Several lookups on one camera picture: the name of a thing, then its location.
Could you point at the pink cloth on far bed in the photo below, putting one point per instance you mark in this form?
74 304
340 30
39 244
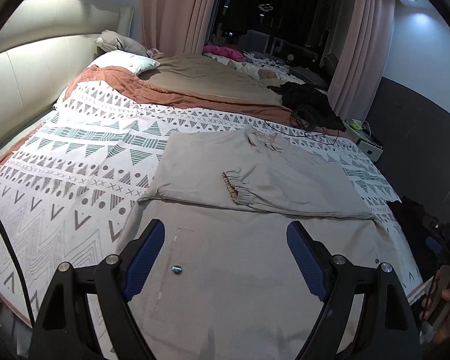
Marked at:
224 51

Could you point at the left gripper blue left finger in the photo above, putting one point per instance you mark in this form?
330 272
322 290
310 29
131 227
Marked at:
140 255

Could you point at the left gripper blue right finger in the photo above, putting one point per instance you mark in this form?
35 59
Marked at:
300 245

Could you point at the left pink curtain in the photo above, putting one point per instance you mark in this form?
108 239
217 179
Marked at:
176 27

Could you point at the black folded garment at bed edge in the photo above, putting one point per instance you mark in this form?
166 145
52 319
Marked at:
411 217

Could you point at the rust orange quilt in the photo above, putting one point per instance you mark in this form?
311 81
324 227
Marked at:
109 127

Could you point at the white pillow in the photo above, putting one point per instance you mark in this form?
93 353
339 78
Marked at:
136 64

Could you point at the beige large jacket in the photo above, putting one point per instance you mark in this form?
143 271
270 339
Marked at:
225 284

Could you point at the black clothes pile on bed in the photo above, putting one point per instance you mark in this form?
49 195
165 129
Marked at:
310 108

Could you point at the olive tan blanket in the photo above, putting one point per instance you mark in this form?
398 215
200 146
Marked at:
198 74

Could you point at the white geometric patterned bedspread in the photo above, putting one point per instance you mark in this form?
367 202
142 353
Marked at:
64 194

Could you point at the grey plush toy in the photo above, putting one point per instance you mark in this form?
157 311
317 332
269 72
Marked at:
110 41

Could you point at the green object on cabinet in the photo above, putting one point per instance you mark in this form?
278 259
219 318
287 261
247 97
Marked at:
356 124

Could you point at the white bedside drawer cabinet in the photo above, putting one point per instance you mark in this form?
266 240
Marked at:
365 141

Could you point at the cream padded headboard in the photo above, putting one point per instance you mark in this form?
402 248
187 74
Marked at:
43 46

